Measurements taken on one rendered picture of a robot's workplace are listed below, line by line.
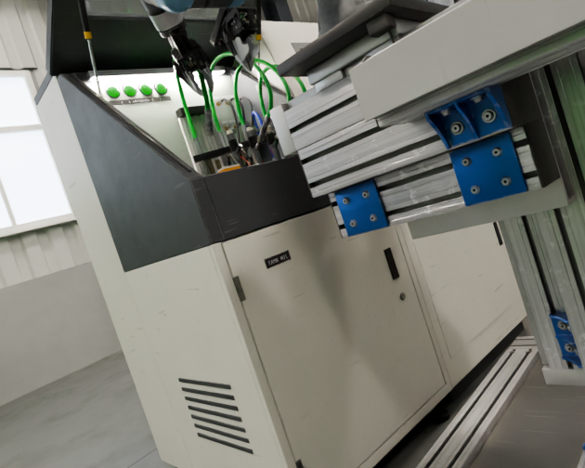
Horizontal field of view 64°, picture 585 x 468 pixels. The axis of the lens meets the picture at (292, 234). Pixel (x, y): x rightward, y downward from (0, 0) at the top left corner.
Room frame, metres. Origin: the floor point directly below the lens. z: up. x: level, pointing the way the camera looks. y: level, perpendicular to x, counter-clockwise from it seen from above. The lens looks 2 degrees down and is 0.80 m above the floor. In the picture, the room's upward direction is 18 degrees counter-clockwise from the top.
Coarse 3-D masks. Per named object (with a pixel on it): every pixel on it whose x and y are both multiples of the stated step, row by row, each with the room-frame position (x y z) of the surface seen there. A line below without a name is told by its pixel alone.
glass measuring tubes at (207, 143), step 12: (180, 108) 1.69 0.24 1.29; (192, 108) 1.72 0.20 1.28; (204, 108) 1.76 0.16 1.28; (180, 120) 1.71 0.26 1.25; (192, 120) 1.73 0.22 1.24; (204, 120) 1.75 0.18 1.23; (204, 132) 1.76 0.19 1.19; (216, 132) 1.77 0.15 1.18; (192, 144) 1.71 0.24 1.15; (204, 144) 1.73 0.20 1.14; (216, 144) 1.79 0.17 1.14; (192, 156) 1.71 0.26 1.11; (216, 168) 1.77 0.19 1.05
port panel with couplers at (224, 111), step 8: (224, 88) 1.88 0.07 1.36; (232, 88) 1.90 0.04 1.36; (216, 96) 1.85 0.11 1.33; (224, 96) 1.87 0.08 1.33; (232, 96) 1.90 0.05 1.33; (216, 104) 1.84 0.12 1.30; (224, 104) 1.86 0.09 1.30; (232, 104) 1.89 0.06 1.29; (216, 112) 1.83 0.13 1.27; (224, 112) 1.85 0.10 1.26; (232, 112) 1.88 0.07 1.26; (224, 120) 1.85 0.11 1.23; (232, 120) 1.87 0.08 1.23; (224, 128) 1.84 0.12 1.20; (232, 128) 1.86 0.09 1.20; (240, 128) 1.89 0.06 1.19; (240, 136) 1.88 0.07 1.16; (248, 152) 1.89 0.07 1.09; (248, 160) 1.88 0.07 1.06
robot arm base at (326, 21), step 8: (320, 0) 0.76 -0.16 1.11; (328, 0) 0.74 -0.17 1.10; (336, 0) 0.73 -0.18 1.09; (344, 0) 0.72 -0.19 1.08; (352, 0) 0.71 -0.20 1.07; (360, 0) 0.72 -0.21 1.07; (368, 0) 0.72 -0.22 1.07; (320, 8) 0.76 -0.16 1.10; (328, 8) 0.74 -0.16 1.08; (336, 8) 0.72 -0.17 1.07; (344, 8) 0.71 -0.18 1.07; (352, 8) 0.71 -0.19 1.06; (320, 16) 0.76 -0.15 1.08; (328, 16) 0.74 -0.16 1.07; (336, 16) 0.72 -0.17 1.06; (344, 16) 0.71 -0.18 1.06; (320, 24) 0.76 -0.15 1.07; (328, 24) 0.74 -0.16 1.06; (336, 24) 0.72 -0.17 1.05; (320, 32) 0.76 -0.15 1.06
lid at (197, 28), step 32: (64, 0) 1.35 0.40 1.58; (96, 0) 1.43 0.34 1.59; (128, 0) 1.49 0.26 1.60; (64, 32) 1.42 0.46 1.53; (96, 32) 1.48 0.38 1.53; (128, 32) 1.55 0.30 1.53; (192, 32) 1.71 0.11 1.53; (64, 64) 1.50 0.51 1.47; (96, 64) 1.57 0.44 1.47; (128, 64) 1.64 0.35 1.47; (160, 64) 1.73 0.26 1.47; (224, 64) 1.92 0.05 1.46
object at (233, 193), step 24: (240, 168) 1.18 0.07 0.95; (264, 168) 1.22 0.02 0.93; (288, 168) 1.28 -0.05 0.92; (216, 192) 1.12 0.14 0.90; (240, 192) 1.16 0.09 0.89; (264, 192) 1.21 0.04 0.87; (288, 192) 1.26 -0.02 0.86; (240, 216) 1.15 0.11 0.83; (264, 216) 1.19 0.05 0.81; (288, 216) 1.24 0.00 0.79
